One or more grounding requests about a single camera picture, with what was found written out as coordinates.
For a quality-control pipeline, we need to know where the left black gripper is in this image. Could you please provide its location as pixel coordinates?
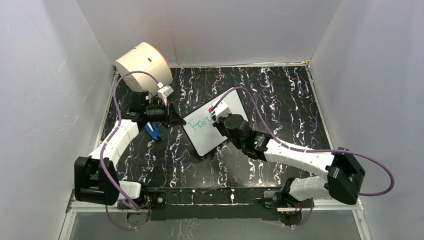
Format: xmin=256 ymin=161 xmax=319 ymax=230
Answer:
xmin=144 ymin=100 xmax=186 ymax=128

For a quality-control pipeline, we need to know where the small white whiteboard black frame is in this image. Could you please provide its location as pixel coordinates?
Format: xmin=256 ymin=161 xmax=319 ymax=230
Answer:
xmin=182 ymin=87 xmax=249 ymax=157

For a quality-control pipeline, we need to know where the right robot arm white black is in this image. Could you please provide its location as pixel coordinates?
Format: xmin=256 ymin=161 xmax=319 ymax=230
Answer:
xmin=212 ymin=114 xmax=366 ymax=207

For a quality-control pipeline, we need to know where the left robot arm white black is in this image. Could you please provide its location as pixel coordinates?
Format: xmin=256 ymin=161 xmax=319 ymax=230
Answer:
xmin=74 ymin=90 xmax=186 ymax=210

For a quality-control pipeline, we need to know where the white cylindrical drum container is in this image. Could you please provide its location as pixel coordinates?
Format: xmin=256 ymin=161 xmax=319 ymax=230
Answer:
xmin=114 ymin=42 xmax=173 ymax=96

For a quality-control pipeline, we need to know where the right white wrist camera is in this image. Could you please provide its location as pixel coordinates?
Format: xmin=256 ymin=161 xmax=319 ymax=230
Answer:
xmin=208 ymin=100 xmax=232 ymax=123

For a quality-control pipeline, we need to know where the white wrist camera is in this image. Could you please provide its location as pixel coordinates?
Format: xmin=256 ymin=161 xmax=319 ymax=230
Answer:
xmin=156 ymin=82 xmax=174 ymax=106
xmin=208 ymin=100 xmax=232 ymax=123

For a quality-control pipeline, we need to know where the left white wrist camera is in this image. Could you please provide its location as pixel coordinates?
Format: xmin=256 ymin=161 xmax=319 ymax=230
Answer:
xmin=156 ymin=82 xmax=174 ymax=106

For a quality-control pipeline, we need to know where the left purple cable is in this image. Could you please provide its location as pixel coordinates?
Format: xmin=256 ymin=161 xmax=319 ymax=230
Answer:
xmin=97 ymin=71 xmax=160 ymax=232

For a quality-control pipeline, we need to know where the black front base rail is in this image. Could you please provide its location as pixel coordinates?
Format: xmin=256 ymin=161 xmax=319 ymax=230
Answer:
xmin=146 ymin=187 xmax=301 ymax=221

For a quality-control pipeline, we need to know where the aluminium frame rail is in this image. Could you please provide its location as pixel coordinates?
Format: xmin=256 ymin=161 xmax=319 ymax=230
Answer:
xmin=66 ymin=187 xmax=365 ymax=213

